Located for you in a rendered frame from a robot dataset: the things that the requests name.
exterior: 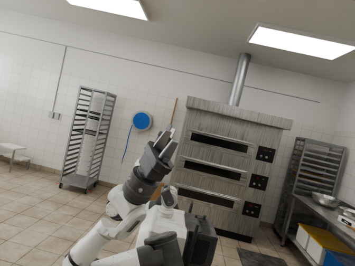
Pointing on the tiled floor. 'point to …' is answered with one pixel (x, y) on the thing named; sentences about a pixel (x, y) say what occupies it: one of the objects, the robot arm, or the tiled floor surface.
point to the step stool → (15, 154)
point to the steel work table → (321, 211)
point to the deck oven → (226, 164)
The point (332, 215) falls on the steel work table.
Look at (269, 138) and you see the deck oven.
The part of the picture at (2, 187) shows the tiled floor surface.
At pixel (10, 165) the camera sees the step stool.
